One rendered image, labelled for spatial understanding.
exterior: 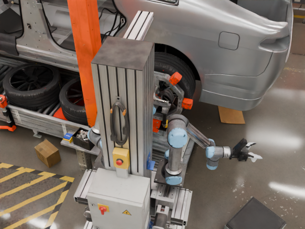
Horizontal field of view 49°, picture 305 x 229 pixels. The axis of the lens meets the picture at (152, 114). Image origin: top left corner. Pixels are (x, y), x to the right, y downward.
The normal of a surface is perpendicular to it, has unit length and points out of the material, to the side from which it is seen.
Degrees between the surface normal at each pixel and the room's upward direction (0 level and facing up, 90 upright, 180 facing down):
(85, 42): 90
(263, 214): 0
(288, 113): 0
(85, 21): 90
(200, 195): 0
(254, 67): 90
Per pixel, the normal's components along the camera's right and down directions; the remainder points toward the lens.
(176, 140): 0.03, 0.58
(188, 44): -0.33, 0.65
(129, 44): 0.01, -0.73
